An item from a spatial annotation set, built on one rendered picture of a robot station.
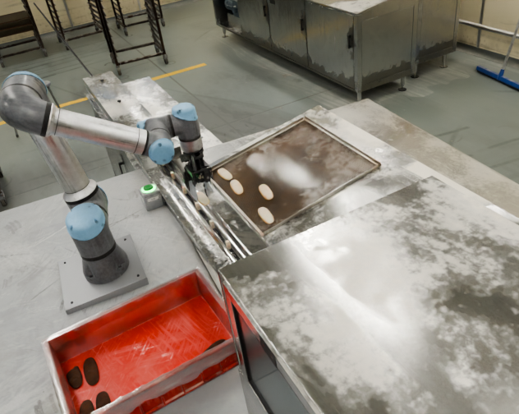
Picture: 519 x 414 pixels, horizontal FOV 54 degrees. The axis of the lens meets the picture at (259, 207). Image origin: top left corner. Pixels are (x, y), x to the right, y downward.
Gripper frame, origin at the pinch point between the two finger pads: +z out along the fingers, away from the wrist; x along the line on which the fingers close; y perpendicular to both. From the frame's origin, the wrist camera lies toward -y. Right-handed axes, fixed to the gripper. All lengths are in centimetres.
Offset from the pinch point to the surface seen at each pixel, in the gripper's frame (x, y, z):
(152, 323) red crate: -34, 38, 11
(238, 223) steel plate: 9.0, 8.7, 12.0
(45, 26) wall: 16, -700, 81
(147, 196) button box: -15.5, -20.4, 5.5
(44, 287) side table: -60, 0, 12
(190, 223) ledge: -7.3, 3.3, 7.8
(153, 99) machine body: 21, -130, 13
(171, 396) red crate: -37, 66, 10
